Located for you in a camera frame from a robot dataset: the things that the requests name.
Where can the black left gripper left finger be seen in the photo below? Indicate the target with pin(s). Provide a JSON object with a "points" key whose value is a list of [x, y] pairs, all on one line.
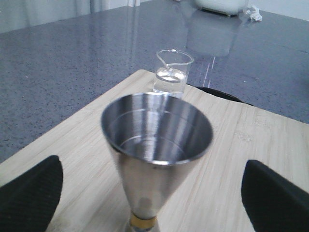
{"points": [[28, 203]]}

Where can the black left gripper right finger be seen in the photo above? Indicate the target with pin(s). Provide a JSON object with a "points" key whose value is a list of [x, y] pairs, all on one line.
{"points": [[273, 203]]}

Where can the steel double jigger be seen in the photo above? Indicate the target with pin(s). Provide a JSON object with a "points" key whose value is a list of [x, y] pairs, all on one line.
{"points": [[155, 141]]}

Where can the glass measuring beaker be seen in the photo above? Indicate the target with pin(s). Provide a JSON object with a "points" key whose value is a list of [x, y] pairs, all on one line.
{"points": [[171, 72]]}

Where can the wooden cutting board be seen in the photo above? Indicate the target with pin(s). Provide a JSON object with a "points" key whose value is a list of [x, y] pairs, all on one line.
{"points": [[209, 199]]}

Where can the crumpled white tissue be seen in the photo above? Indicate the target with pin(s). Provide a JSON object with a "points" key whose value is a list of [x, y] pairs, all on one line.
{"points": [[253, 13]]}

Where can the black cutting board handle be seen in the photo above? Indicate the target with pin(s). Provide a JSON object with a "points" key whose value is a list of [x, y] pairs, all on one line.
{"points": [[220, 94]]}

